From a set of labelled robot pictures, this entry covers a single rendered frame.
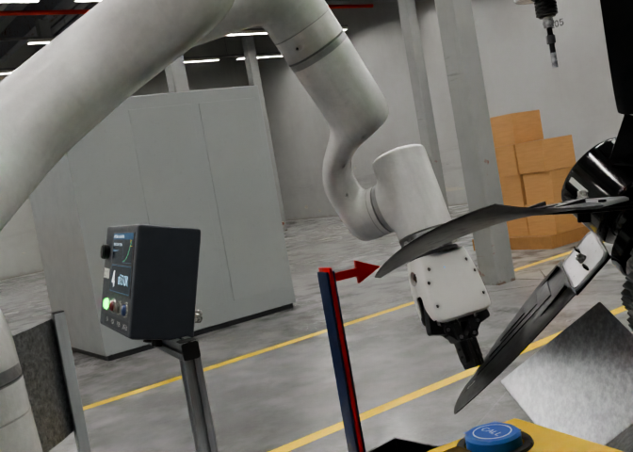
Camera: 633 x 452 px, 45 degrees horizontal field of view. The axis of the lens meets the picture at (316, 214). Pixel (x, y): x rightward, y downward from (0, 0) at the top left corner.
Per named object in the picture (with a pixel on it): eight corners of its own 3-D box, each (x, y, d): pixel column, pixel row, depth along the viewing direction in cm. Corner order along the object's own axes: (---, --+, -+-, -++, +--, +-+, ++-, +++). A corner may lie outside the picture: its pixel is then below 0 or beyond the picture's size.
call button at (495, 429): (535, 450, 55) (531, 427, 55) (492, 468, 53) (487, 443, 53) (498, 437, 58) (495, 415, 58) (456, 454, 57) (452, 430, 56)
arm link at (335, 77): (242, 96, 109) (356, 258, 119) (334, 42, 101) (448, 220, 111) (262, 72, 116) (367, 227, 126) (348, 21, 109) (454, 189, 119)
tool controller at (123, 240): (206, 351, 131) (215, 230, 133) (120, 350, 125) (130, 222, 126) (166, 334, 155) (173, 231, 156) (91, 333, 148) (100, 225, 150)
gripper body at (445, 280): (414, 247, 109) (442, 323, 106) (472, 232, 113) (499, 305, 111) (390, 261, 115) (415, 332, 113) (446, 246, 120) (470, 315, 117)
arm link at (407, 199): (384, 245, 113) (440, 222, 109) (356, 163, 116) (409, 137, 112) (408, 244, 121) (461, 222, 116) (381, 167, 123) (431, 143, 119)
